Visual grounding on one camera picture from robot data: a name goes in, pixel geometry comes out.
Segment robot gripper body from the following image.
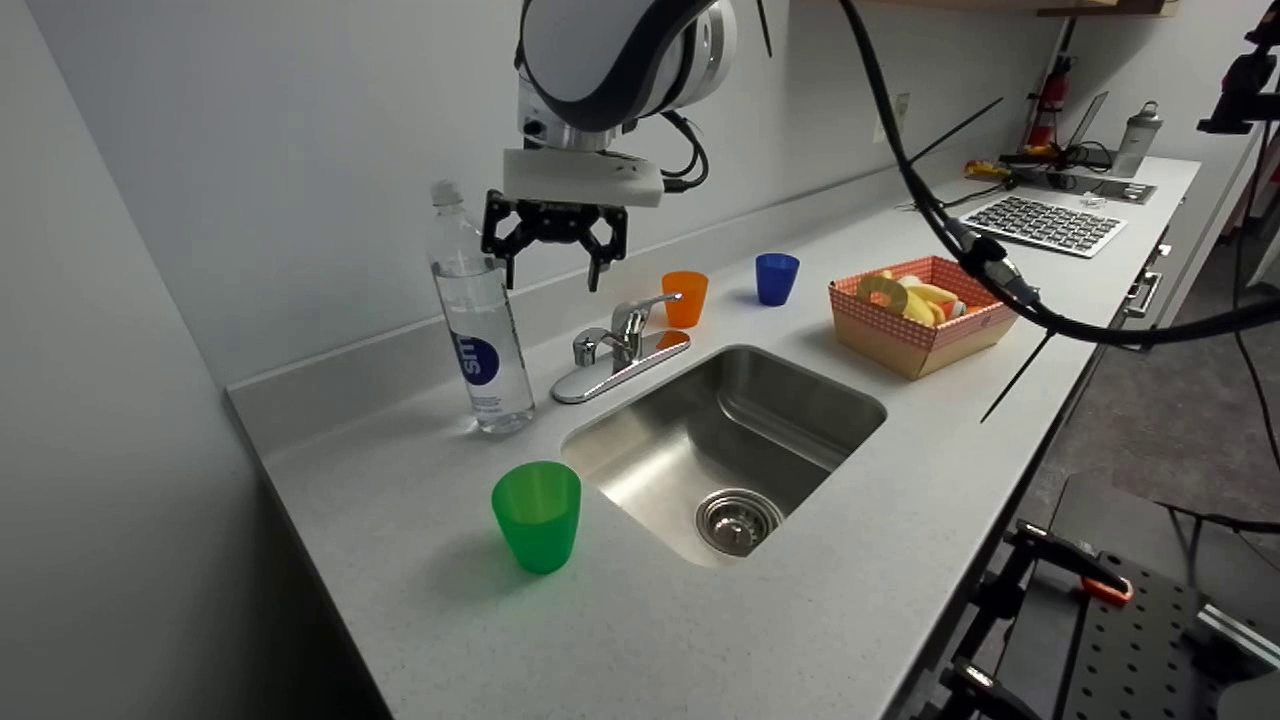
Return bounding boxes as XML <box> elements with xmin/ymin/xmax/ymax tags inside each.
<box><xmin>501</xmin><ymin>146</ymin><xmax>668</xmax><ymax>239</ymax></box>

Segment chrome sink faucet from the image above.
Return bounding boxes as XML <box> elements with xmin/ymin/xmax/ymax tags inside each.
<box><xmin>548</xmin><ymin>292</ymin><xmax>696</xmax><ymax>409</ymax></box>

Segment orange plastic cup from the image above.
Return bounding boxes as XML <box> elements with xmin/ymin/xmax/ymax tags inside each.
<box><xmin>660</xmin><ymin>270</ymin><xmax>712</xmax><ymax>331</ymax></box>

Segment clear plastic water bottle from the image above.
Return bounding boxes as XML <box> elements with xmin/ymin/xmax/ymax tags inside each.
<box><xmin>428</xmin><ymin>180</ymin><xmax>542</xmax><ymax>439</ymax></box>

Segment blue plastic cup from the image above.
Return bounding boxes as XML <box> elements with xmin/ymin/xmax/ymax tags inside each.
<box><xmin>751</xmin><ymin>247</ymin><xmax>805</xmax><ymax>311</ymax></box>

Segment stainless steel sink basin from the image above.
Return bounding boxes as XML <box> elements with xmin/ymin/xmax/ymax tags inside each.
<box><xmin>555</xmin><ymin>342</ymin><xmax>893</xmax><ymax>578</ymax></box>

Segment pale yellow toy fruit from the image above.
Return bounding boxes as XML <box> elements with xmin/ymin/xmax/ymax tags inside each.
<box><xmin>857</xmin><ymin>270</ymin><xmax>912</xmax><ymax>311</ymax></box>

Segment green plastic cup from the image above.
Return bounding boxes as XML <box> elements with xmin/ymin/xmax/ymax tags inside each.
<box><xmin>490</xmin><ymin>460</ymin><xmax>589</xmax><ymax>581</ymax></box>

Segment metal sink drain strainer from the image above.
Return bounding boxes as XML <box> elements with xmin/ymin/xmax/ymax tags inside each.
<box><xmin>691</xmin><ymin>484</ymin><xmax>790</xmax><ymax>561</ymax></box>

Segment red checkered food basket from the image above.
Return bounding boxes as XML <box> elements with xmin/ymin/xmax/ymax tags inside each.
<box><xmin>827</xmin><ymin>253</ymin><xmax>1023</xmax><ymax>382</ymax></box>

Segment bright yellow toy fruit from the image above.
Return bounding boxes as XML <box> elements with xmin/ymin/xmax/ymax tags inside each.
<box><xmin>899</xmin><ymin>277</ymin><xmax>967</xmax><ymax>331</ymax></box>

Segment yellow black hand tool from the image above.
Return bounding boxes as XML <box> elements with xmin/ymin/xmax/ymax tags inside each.
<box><xmin>966</xmin><ymin>151</ymin><xmax>1061</xmax><ymax>194</ymax></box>

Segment silver laptop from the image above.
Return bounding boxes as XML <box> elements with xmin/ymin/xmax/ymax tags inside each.
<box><xmin>957</xmin><ymin>187</ymin><xmax>1134</xmax><ymax>265</ymax></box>

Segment grey metal drink bottle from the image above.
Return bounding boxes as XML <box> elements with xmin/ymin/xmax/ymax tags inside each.
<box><xmin>1113</xmin><ymin>97</ymin><xmax>1168</xmax><ymax>180</ymax></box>

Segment black orange clamp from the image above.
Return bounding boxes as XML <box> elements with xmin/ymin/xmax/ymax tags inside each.
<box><xmin>1010</xmin><ymin>515</ymin><xmax>1139</xmax><ymax>613</ymax></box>

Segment black perforated cart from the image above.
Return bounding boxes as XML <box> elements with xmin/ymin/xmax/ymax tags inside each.
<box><xmin>906</xmin><ymin>474</ymin><xmax>1280</xmax><ymax>720</ymax></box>

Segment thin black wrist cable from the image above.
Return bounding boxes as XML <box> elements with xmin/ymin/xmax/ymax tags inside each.
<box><xmin>656</xmin><ymin>108</ymin><xmax>712</xmax><ymax>197</ymax></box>

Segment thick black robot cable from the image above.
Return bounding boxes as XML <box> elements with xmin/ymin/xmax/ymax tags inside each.
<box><xmin>836</xmin><ymin>0</ymin><xmax>1280</xmax><ymax>355</ymax></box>

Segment black camera on stand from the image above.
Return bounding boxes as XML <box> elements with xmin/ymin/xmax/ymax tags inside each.
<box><xmin>1195</xmin><ymin>0</ymin><xmax>1280</xmax><ymax>141</ymax></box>

